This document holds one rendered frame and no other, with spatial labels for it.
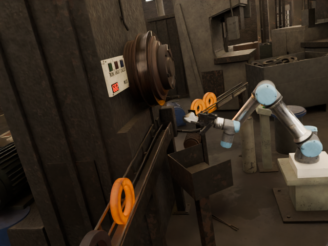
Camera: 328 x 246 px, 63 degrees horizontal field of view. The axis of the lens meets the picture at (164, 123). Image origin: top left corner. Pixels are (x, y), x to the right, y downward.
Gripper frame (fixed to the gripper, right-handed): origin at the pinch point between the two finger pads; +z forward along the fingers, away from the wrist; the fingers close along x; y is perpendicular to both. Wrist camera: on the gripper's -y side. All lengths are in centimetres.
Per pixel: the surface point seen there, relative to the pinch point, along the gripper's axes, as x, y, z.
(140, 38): 13, 48, 33
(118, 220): 91, -15, 12
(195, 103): -37.8, 2.2, -3.0
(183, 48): -275, 23, 43
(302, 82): -203, 10, -126
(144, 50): 22, 43, 28
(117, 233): 90, -22, 13
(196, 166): 41.2, -10.8, -13.1
